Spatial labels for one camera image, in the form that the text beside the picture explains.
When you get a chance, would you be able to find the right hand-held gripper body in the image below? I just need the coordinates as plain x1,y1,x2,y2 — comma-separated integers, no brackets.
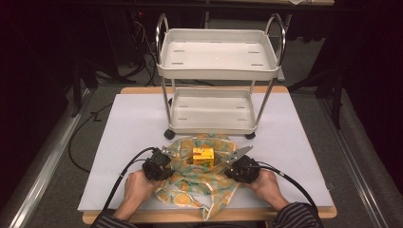
225,145,261,184

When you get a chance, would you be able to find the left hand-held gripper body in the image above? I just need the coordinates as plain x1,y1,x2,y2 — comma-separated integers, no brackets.
142,145,179,182

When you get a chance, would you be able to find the patterned yellow green cloth bag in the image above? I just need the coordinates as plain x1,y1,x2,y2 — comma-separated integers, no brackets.
154,133,240,221

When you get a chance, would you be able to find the yellow juice box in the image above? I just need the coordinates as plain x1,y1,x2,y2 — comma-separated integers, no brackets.
192,146,216,168

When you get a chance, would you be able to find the white two-tier cart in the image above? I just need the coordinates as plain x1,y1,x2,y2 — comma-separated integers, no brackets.
155,12,287,141

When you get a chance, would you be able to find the person's left hand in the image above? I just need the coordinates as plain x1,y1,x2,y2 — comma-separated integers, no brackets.
124,169,163,207

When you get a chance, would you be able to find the person's right hand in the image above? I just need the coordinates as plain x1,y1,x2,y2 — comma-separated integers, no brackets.
245,170,289,210

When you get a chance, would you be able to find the dark metal stand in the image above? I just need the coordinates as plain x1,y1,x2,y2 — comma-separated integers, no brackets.
69,58,100,119
287,61,347,131

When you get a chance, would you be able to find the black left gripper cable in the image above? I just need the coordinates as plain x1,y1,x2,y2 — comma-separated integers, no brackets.
102,146,158,212

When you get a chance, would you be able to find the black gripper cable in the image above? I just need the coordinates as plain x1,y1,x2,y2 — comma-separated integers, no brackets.
102,146,158,212
253,161,321,222

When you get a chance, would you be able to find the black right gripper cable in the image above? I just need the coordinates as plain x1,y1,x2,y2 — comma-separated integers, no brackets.
253,161,321,222

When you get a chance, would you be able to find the black floor cable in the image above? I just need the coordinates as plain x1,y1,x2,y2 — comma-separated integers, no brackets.
67,104,114,174

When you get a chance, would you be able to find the metal floor rail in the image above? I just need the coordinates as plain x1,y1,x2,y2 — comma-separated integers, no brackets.
317,98,403,228
0,87,93,228

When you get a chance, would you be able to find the bundle of dark background cables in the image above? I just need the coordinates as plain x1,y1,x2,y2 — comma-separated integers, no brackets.
127,9,160,87

